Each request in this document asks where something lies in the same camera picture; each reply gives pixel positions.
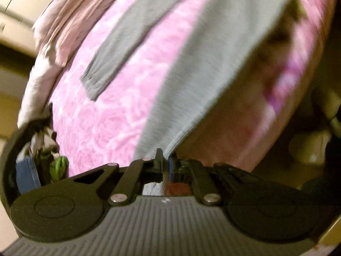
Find grey sweatshirt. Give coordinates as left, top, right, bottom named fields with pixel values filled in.
left=81, top=0, right=291, bottom=158

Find pink rose blanket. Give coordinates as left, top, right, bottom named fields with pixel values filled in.
left=50, top=0, right=336, bottom=176

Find blue jeans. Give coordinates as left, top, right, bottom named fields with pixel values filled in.
left=16, top=156, right=41, bottom=194

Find black garment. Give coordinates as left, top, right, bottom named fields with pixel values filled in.
left=1, top=117, right=51, bottom=211

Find wardrobe sliding door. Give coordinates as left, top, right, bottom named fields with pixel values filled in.
left=1, top=0, right=52, bottom=57

